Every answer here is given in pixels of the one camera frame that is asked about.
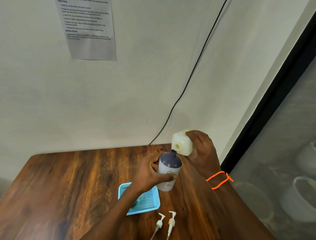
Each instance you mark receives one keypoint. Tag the person's left forearm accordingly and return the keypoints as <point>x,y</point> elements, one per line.
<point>116,215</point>

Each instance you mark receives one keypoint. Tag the blue plastic tray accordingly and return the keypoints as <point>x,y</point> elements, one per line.
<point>145,199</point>

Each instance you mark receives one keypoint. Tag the person's right forearm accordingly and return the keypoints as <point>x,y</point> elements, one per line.
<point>237,212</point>

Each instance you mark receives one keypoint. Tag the person's right fingers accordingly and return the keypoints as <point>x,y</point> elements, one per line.
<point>193,139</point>

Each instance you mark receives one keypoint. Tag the person's right hand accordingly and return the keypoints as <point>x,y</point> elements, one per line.
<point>203,155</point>

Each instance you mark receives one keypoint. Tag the black window frame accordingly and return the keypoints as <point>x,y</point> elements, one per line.
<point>271,96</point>

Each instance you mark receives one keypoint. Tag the person's left thumb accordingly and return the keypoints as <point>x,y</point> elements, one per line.
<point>165,178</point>

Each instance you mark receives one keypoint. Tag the cream square plastic bottle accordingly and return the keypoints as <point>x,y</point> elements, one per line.
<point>182,142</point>

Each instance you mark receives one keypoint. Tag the white pump dispenser head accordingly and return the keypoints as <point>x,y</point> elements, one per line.
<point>171,222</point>
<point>159,225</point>

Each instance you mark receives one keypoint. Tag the person's left hand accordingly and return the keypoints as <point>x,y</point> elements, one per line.
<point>144,174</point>

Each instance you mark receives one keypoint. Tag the printed paper sheet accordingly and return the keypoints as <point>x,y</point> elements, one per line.
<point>87,29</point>

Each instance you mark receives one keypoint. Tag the white bottle with purple top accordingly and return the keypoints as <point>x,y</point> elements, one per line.
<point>168,170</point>

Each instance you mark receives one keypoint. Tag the white bucket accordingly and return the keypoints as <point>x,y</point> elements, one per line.
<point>254,201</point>
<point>307,157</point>
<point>300,197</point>

